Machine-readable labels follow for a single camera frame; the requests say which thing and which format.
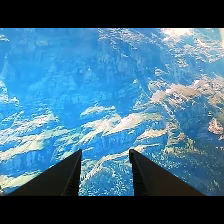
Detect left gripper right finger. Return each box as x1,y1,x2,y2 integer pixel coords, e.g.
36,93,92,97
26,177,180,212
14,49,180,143
128,148,206,197

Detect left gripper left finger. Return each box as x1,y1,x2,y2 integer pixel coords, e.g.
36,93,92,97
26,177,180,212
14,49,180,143
8,148,83,197

